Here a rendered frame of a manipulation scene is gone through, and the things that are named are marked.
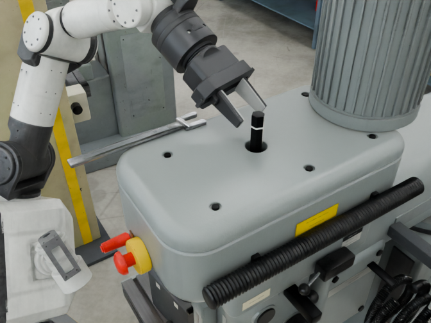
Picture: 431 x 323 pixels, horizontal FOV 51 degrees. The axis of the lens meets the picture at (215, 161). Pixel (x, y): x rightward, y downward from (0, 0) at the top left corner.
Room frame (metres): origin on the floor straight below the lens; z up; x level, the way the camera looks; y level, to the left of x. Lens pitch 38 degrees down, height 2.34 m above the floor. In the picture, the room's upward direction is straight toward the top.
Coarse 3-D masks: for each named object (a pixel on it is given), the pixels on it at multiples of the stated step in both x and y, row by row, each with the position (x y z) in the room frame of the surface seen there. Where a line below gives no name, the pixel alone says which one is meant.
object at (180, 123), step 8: (192, 112) 0.71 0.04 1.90; (176, 120) 0.68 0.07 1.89; (184, 120) 0.68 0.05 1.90; (200, 120) 0.68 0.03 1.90; (160, 128) 0.66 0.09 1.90; (168, 128) 0.66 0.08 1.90; (176, 128) 0.66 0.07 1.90; (184, 128) 0.66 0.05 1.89; (192, 128) 0.66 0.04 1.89; (136, 136) 0.63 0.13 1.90; (144, 136) 0.63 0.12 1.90; (152, 136) 0.63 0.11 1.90; (160, 136) 0.64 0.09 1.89; (112, 144) 0.61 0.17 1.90; (120, 144) 0.61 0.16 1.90; (128, 144) 0.61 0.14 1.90; (136, 144) 0.61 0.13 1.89; (88, 152) 0.59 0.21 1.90; (96, 152) 0.59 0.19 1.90; (104, 152) 0.59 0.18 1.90; (112, 152) 0.59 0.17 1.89; (72, 160) 0.57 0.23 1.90; (80, 160) 0.57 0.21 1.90; (88, 160) 0.57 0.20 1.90
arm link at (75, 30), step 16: (80, 0) 0.86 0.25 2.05; (96, 0) 0.82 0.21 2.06; (64, 16) 0.85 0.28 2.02; (80, 16) 0.83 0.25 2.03; (96, 16) 0.80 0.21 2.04; (64, 32) 0.85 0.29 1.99; (80, 32) 0.83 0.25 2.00; (96, 32) 0.82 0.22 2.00; (48, 48) 0.83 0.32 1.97; (64, 48) 0.85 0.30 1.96; (80, 48) 0.87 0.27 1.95
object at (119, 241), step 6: (126, 234) 0.58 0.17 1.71; (108, 240) 0.57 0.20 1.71; (114, 240) 0.57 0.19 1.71; (120, 240) 0.57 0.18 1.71; (126, 240) 0.57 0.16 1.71; (102, 246) 0.56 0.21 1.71; (108, 246) 0.56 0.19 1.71; (114, 246) 0.56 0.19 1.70; (120, 246) 0.56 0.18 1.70; (102, 252) 0.55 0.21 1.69
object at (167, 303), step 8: (152, 272) 0.97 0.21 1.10; (152, 280) 0.96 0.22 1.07; (160, 280) 0.94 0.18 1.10; (152, 288) 0.97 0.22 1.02; (160, 288) 0.92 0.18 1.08; (152, 296) 0.98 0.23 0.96; (160, 296) 0.93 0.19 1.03; (168, 296) 0.89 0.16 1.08; (160, 304) 0.94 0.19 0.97; (168, 304) 0.90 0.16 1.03; (176, 304) 0.86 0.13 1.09; (184, 304) 0.85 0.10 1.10; (168, 312) 0.90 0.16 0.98; (176, 312) 0.86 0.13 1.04; (184, 312) 0.83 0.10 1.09; (176, 320) 0.86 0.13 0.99; (184, 320) 0.83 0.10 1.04; (192, 320) 0.83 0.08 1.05
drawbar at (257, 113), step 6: (252, 114) 0.61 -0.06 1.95; (258, 114) 0.61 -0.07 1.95; (264, 114) 0.61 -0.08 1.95; (252, 120) 0.61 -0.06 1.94; (258, 120) 0.60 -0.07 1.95; (258, 126) 0.60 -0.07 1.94; (252, 132) 0.61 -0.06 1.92; (258, 132) 0.60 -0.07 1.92; (252, 138) 0.61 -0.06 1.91; (258, 138) 0.60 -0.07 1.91; (252, 144) 0.61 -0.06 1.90; (258, 144) 0.60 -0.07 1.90; (252, 150) 0.60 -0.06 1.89; (258, 150) 0.60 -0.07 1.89
